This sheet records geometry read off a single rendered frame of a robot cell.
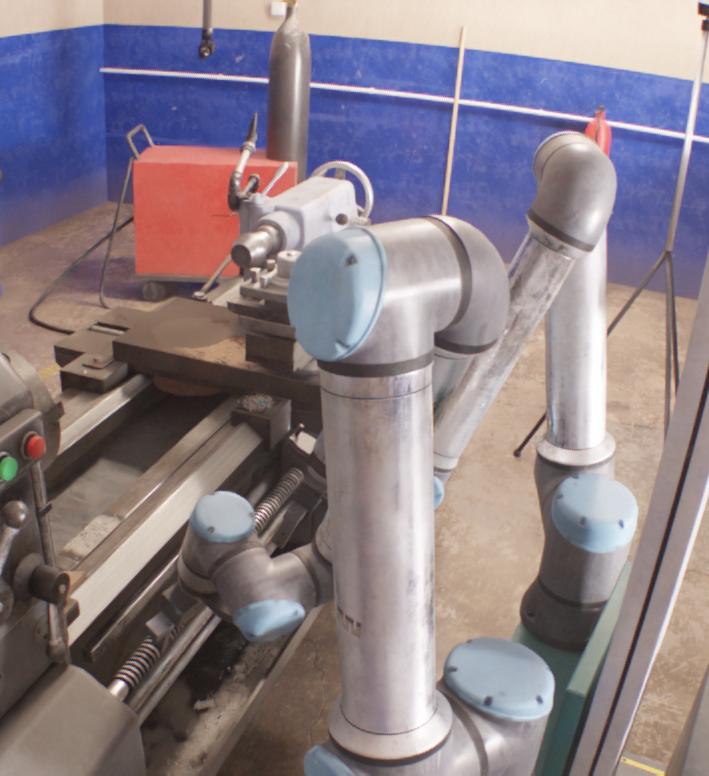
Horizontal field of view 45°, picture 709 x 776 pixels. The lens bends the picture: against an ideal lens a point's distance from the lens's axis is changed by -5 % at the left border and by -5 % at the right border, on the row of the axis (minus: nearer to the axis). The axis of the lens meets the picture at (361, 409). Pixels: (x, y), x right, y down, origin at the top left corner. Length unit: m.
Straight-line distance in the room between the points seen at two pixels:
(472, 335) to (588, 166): 0.50
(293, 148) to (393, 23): 1.44
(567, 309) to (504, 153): 4.26
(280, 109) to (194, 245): 0.85
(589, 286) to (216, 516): 0.71
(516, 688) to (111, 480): 1.15
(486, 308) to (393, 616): 0.33
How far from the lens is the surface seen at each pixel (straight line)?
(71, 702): 1.37
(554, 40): 5.62
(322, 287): 0.82
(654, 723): 2.60
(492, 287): 0.90
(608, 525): 1.52
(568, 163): 1.37
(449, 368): 0.99
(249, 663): 1.99
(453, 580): 2.92
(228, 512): 1.29
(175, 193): 4.76
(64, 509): 1.94
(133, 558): 1.60
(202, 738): 1.86
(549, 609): 1.62
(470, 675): 1.17
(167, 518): 1.68
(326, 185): 2.68
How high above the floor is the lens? 1.80
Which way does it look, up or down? 28 degrees down
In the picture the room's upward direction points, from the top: 4 degrees clockwise
